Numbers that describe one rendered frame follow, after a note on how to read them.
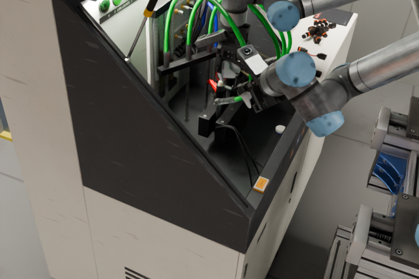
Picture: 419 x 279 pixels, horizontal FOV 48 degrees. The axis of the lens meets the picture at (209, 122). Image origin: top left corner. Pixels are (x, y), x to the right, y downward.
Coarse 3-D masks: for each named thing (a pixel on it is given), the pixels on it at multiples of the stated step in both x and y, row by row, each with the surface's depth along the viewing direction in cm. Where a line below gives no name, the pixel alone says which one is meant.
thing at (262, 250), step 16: (304, 144) 189; (288, 176) 172; (288, 192) 189; (272, 208) 160; (288, 208) 209; (272, 224) 174; (256, 240) 149; (272, 240) 192; (256, 256) 160; (272, 256) 212; (256, 272) 175
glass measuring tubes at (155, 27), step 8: (160, 0) 152; (168, 0) 152; (160, 8) 148; (168, 8) 153; (152, 16) 148; (160, 16) 152; (152, 24) 151; (160, 24) 154; (152, 32) 153; (160, 32) 156; (152, 40) 156; (160, 40) 158; (152, 48) 158; (160, 48) 160; (152, 56) 159; (160, 56) 162; (152, 64) 161; (160, 64) 164; (152, 72) 163; (152, 80) 165; (160, 80) 168; (168, 80) 172; (176, 80) 178; (160, 88) 170; (168, 88) 173; (160, 96) 169
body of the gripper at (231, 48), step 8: (248, 24) 136; (232, 32) 137; (224, 40) 138; (232, 40) 138; (248, 40) 140; (224, 48) 138; (232, 48) 136; (224, 56) 141; (232, 56) 139; (240, 64) 138
